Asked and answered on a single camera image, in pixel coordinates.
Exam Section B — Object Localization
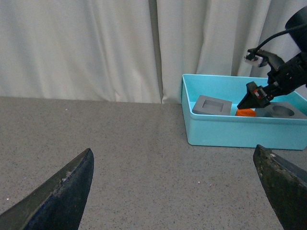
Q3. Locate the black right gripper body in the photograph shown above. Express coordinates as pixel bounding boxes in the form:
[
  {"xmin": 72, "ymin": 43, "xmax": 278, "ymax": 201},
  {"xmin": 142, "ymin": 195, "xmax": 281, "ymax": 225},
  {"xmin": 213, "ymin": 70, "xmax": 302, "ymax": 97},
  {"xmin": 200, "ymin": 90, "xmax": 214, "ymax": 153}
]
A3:
[{"xmin": 260, "ymin": 52, "xmax": 307, "ymax": 105}]

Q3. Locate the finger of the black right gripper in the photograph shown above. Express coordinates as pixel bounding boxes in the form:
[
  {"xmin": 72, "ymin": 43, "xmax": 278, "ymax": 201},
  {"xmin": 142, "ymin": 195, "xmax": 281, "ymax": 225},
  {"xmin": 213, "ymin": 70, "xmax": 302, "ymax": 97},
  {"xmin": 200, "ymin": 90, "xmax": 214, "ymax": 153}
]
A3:
[{"xmin": 237, "ymin": 81, "xmax": 267, "ymax": 109}]

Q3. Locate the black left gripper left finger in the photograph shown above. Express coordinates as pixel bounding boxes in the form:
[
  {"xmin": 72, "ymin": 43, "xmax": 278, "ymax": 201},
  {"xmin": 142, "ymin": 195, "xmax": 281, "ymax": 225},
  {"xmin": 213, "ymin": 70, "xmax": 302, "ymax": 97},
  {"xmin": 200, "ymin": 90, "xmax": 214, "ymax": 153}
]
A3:
[{"xmin": 0, "ymin": 149, "xmax": 94, "ymax": 230}]

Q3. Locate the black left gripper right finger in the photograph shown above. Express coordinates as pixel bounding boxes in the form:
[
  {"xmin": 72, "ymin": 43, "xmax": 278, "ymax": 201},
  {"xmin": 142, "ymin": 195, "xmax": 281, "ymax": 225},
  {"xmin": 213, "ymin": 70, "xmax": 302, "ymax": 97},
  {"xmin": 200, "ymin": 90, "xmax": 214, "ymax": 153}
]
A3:
[{"xmin": 253, "ymin": 145, "xmax": 307, "ymax": 230}]

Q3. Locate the orange cylinder 4680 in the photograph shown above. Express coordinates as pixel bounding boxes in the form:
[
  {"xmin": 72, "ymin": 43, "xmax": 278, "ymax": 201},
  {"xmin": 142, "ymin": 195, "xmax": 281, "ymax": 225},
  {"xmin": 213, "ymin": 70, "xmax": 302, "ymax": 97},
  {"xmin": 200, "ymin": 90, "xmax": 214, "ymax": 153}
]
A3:
[{"xmin": 235, "ymin": 108, "xmax": 256, "ymax": 117}]

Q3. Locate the gray block round hole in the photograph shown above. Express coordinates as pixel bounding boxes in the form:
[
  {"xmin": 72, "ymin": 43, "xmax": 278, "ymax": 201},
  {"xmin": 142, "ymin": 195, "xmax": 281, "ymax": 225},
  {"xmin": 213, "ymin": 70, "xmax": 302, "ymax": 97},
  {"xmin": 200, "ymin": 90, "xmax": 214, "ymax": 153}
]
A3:
[{"xmin": 255, "ymin": 102, "xmax": 307, "ymax": 119}]

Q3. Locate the gray block square hole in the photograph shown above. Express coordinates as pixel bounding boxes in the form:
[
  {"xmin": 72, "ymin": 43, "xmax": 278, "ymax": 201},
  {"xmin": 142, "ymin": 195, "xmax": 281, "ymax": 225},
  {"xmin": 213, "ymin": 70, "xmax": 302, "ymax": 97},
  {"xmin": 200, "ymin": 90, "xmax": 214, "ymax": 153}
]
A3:
[{"xmin": 192, "ymin": 95, "xmax": 232, "ymax": 115}]

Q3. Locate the blue plastic box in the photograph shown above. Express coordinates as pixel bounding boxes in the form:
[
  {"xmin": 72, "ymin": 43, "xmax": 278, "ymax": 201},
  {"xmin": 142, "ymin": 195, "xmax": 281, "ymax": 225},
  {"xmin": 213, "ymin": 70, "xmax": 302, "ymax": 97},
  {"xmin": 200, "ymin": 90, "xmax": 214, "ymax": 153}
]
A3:
[{"xmin": 181, "ymin": 74, "xmax": 307, "ymax": 150}]

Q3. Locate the white curtain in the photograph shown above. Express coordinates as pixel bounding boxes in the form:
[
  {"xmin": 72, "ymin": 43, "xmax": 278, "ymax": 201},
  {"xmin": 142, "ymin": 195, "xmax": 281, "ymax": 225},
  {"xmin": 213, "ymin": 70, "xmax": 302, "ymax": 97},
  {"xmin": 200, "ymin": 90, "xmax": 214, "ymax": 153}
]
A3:
[{"xmin": 0, "ymin": 0, "xmax": 307, "ymax": 103}]

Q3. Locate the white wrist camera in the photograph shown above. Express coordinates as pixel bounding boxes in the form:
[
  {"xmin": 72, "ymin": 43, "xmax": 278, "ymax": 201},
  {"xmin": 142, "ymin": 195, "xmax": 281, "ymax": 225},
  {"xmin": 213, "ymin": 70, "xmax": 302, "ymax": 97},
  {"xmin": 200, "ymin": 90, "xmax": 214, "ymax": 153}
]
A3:
[{"xmin": 244, "ymin": 49, "xmax": 285, "ymax": 71}]

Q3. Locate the black camera cable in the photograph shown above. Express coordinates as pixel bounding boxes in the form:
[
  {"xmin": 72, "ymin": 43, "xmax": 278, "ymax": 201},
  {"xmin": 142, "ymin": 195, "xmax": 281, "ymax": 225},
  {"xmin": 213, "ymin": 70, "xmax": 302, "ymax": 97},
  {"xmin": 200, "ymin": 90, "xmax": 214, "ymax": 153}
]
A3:
[{"xmin": 247, "ymin": 25, "xmax": 307, "ymax": 56}]

